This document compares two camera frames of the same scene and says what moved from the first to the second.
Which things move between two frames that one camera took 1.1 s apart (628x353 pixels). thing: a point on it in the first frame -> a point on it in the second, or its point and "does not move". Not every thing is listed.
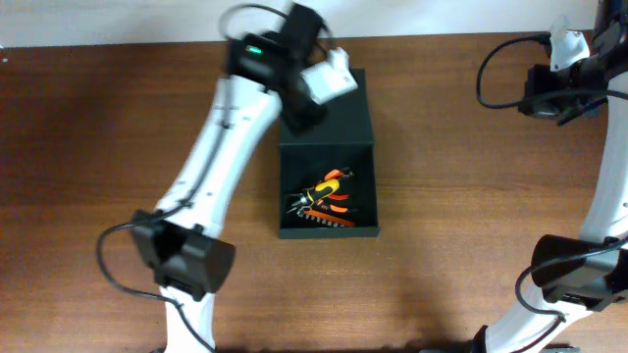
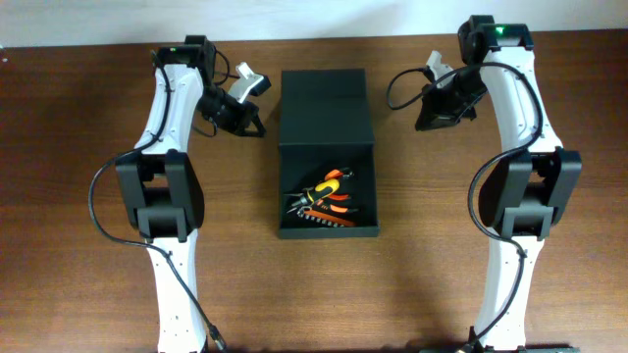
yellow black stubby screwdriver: [322, 189] does not move
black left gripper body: [304, 114] -> [245, 118]
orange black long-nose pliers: [322, 204] does not move
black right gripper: [538, 98] -> [443, 115]
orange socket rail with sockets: [328, 220] does not move
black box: [342, 139] does not move
